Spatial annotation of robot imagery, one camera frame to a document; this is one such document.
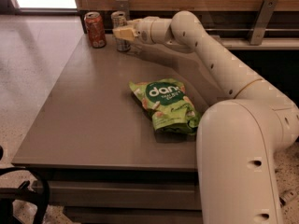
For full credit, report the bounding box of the grey table drawer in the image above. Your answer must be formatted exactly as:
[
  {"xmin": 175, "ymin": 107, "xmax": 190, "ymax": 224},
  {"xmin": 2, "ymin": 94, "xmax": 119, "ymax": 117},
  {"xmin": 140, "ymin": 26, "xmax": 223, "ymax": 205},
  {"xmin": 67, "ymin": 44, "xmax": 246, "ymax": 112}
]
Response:
[{"xmin": 49, "ymin": 181, "xmax": 201, "ymax": 210}]

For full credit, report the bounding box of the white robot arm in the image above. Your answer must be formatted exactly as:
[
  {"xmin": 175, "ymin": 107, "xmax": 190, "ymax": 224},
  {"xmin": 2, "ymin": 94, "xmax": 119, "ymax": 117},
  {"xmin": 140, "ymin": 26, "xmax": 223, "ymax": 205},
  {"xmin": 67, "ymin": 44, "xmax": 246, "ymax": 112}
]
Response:
[{"xmin": 113, "ymin": 11, "xmax": 299, "ymax": 224}]

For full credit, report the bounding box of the striped tool on floor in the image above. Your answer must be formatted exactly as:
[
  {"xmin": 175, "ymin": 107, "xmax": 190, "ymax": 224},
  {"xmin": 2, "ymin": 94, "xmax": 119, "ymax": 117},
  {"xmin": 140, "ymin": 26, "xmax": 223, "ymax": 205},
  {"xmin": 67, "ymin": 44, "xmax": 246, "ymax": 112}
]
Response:
[{"xmin": 279, "ymin": 189, "xmax": 299, "ymax": 206}]

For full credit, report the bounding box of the red coke can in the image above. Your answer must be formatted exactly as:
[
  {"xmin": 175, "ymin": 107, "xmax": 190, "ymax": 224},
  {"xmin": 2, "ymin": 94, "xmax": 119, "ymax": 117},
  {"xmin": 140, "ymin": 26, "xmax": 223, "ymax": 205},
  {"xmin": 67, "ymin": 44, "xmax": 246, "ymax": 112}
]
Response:
[{"xmin": 84, "ymin": 11, "xmax": 107, "ymax": 49}]

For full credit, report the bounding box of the silver redbull can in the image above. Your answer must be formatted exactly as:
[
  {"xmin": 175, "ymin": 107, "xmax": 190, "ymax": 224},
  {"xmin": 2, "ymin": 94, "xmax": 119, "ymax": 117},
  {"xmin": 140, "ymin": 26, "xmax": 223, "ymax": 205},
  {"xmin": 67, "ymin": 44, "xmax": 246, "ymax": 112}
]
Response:
[{"xmin": 111, "ymin": 11, "xmax": 131, "ymax": 52}]

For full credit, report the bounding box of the black chair frame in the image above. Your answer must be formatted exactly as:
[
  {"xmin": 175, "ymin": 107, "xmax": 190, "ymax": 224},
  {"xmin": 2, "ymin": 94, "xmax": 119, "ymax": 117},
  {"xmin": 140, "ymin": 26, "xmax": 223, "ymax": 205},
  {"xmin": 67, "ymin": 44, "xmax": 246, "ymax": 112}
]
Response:
[{"xmin": 0, "ymin": 145, "xmax": 51, "ymax": 224}]

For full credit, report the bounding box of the green chip bag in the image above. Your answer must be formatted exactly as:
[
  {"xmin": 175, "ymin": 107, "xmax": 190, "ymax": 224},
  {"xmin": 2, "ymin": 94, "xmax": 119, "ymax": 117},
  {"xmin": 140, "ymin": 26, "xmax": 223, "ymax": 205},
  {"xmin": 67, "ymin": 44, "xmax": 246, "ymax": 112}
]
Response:
[{"xmin": 129, "ymin": 78, "xmax": 201, "ymax": 135}]

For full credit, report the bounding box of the left metal bracket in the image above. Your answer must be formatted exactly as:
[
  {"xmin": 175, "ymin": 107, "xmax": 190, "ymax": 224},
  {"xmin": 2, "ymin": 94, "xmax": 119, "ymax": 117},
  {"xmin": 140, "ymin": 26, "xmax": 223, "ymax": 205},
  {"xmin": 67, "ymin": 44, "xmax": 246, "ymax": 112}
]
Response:
[{"xmin": 116, "ymin": 0, "xmax": 130, "ymax": 20}]

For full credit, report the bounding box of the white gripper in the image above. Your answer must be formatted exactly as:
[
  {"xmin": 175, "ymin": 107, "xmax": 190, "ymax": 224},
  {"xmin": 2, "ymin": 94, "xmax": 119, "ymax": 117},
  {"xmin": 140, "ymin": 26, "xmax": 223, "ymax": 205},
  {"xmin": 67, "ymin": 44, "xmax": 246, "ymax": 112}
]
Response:
[{"xmin": 113, "ymin": 16, "xmax": 158, "ymax": 45}]

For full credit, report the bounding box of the right metal bracket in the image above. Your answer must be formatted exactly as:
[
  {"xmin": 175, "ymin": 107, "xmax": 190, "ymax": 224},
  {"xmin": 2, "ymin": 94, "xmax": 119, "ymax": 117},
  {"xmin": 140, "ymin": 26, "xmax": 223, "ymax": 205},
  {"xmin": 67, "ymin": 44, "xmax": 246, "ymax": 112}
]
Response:
[{"xmin": 249, "ymin": 0, "xmax": 278, "ymax": 46}]

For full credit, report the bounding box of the metal bracket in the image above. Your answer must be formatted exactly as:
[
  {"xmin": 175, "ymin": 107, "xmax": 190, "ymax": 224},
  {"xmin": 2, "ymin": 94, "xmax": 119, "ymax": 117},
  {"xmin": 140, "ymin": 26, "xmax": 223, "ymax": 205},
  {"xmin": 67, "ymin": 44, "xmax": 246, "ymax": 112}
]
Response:
[
  {"xmin": 116, "ymin": 0, "xmax": 130, "ymax": 20},
  {"xmin": 249, "ymin": 0, "xmax": 278, "ymax": 46}
]

